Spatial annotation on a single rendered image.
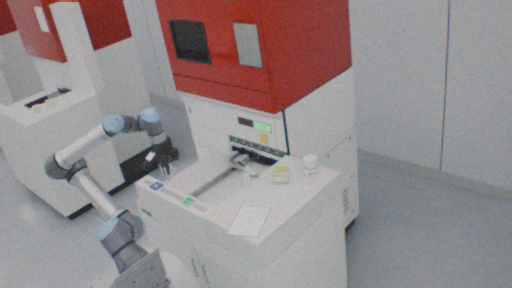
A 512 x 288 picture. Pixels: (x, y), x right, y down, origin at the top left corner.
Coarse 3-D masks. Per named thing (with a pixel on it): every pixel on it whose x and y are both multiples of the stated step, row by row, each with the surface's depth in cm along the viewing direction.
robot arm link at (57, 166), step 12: (108, 120) 183; (120, 120) 184; (96, 132) 187; (108, 132) 186; (120, 132) 189; (72, 144) 191; (84, 144) 188; (96, 144) 189; (60, 156) 192; (72, 156) 191; (84, 156) 194; (48, 168) 193; (60, 168) 192
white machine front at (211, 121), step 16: (192, 96) 279; (192, 112) 287; (208, 112) 275; (224, 112) 264; (240, 112) 254; (256, 112) 245; (192, 128) 296; (208, 128) 283; (224, 128) 271; (240, 128) 261; (272, 128) 242; (208, 144) 291; (224, 144) 279; (272, 144) 248; (288, 144) 242
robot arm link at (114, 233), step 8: (104, 224) 186; (112, 224) 187; (120, 224) 190; (128, 224) 195; (96, 232) 187; (104, 232) 185; (112, 232) 185; (120, 232) 186; (128, 232) 191; (104, 240) 185; (112, 240) 184; (120, 240) 185; (128, 240) 186; (112, 248) 184
